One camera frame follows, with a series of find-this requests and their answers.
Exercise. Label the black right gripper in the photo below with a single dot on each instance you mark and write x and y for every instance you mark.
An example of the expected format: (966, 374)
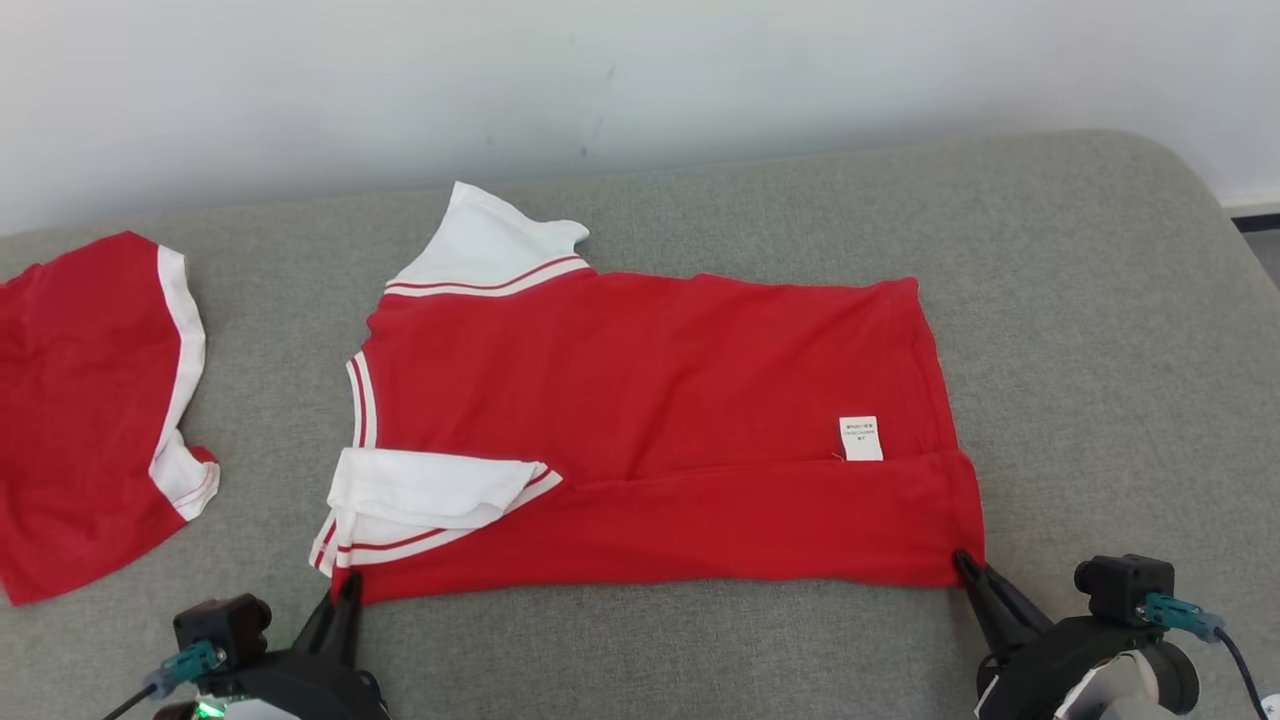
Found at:
(1040, 670)

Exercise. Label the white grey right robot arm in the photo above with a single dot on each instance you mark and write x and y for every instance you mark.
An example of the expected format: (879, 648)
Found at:
(1140, 690)

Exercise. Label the white wall baseboard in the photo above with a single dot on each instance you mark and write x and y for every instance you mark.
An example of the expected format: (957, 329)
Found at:
(1255, 206)

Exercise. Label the red shorts with white trim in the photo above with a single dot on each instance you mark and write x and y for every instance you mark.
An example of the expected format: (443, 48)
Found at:
(80, 420)

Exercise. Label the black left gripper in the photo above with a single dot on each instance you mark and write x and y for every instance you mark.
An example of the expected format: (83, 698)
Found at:
(310, 685)

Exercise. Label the red jersey with white sleeves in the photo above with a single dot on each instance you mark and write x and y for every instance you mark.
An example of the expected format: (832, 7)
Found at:
(650, 400)

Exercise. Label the grey fabric sofa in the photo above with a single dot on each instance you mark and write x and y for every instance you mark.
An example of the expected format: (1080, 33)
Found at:
(1080, 350)

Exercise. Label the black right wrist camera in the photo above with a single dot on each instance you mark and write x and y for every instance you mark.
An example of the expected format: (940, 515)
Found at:
(1125, 590)

